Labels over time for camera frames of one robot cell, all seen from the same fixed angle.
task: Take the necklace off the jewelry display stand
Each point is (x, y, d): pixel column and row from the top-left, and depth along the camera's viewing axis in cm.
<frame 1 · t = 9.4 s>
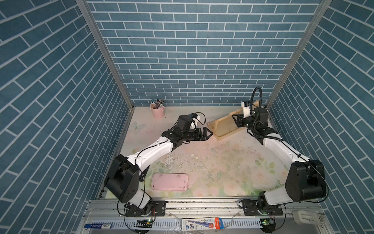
left hand: (210, 135, 79), fingers open
right hand: (236, 115, 87), fingers open
wooden jewelry display stand: (225, 126, 101), point 8 cm above the table
pink pen holder cup: (158, 113, 113), point 5 cm above the table
pens in cup: (157, 104, 107), point 14 cm above the table
pink plastic tray: (170, 182, 82), point 2 cm above the table

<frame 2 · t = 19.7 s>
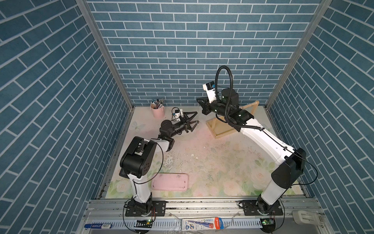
left hand: (201, 119, 80), fingers open
right hand: (199, 99, 73), fingers closed
the named things where they were.

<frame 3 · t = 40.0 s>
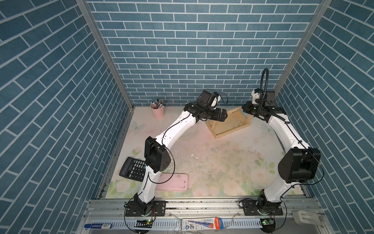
left hand: (225, 115, 82), fingers open
right hand: (243, 106, 88), fingers closed
black calculator: (134, 169, 87), point 2 cm above the table
the other named things where they were.

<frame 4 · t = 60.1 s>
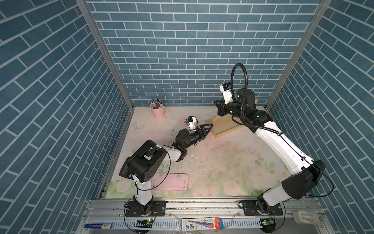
left hand: (216, 129, 80), fingers open
right hand: (217, 102, 74), fingers closed
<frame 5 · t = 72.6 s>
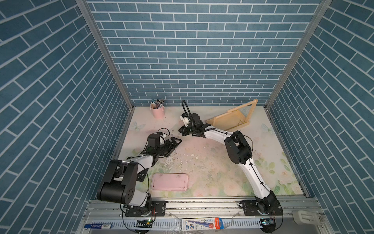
left hand: (181, 145, 89), fingers open
right hand: (179, 130, 101), fingers closed
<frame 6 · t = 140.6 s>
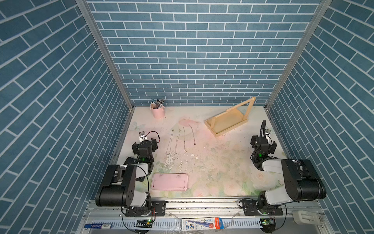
left hand: (147, 140, 91), fingers open
right hand: (266, 139, 91), fingers open
